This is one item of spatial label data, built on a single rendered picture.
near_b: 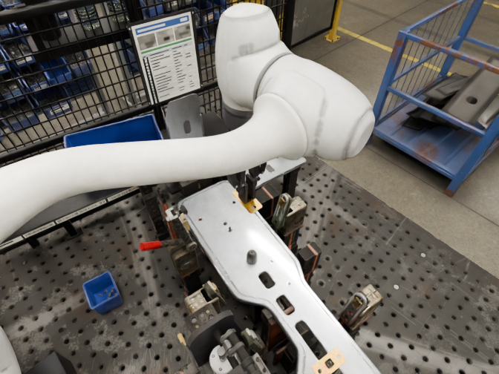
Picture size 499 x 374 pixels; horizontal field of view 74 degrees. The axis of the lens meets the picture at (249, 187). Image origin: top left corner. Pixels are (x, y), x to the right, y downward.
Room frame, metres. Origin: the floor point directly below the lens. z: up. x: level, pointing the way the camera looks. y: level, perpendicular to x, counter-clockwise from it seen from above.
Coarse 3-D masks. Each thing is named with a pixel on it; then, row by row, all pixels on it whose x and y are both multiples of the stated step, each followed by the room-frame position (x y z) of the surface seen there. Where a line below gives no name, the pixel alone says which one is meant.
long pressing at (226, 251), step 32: (224, 192) 0.74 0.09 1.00; (192, 224) 0.61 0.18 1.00; (256, 224) 0.61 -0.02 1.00; (224, 256) 0.49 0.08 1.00; (288, 256) 0.49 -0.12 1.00; (256, 288) 0.39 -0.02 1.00; (288, 288) 0.39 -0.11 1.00; (288, 320) 0.30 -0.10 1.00; (320, 320) 0.30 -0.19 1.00; (352, 352) 0.22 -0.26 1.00
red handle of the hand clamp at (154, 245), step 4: (164, 240) 0.48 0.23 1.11; (168, 240) 0.48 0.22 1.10; (172, 240) 0.49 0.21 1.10; (176, 240) 0.49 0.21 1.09; (180, 240) 0.50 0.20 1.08; (140, 244) 0.45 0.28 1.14; (144, 244) 0.45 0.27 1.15; (148, 244) 0.45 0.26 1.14; (152, 244) 0.45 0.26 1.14; (156, 244) 0.46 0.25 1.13; (160, 244) 0.46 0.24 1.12; (164, 244) 0.47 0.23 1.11; (168, 244) 0.47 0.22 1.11; (172, 244) 0.48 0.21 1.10; (176, 244) 0.48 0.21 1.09; (180, 244) 0.49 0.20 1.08; (184, 244) 0.49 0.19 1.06; (140, 248) 0.44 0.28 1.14; (144, 248) 0.44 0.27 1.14; (148, 248) 0.44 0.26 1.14; (152, 248) 0.45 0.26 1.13; (156, 248) 0.45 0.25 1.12
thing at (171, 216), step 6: (168, 210) 0.51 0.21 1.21; (174, 210) 0.51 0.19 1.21; (180, 210) 0.51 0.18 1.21; (186, 210) 0.51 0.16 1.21; (168, 216) 0.49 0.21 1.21; (174, 216) 0.49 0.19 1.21; (168, 222) 0.48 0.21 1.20; (174, 222) 0.48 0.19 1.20; (180, 222) 0.49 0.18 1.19; (180, 228) 0.49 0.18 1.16; (180, 234) 0.48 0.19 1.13; (186, 234) 0.49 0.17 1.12; (186, 240) 0.49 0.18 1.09; (192, 240) 0.50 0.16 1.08
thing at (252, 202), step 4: (232, 192) 0.54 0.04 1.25; (236, 192) 0.54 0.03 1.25; (236, 196) 0.53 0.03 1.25; (248, 196) 0.52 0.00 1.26; (240, 200) 0.51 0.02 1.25; (248, 200) 0.51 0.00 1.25; (252, 200) 0.51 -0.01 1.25; (256, 200) 0.51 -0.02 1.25; (244, 204) 0.50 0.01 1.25; (248, 204) 0.50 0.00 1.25; (252, 204) 0.50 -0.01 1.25; (256, 204) 0.50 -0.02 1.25; (260, 204) 0.50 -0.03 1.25; (248, 208) 0.49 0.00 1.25; (256, 208) 0.49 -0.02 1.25; (260, 208) 0.49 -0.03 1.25; (252, 212) 0.48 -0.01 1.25
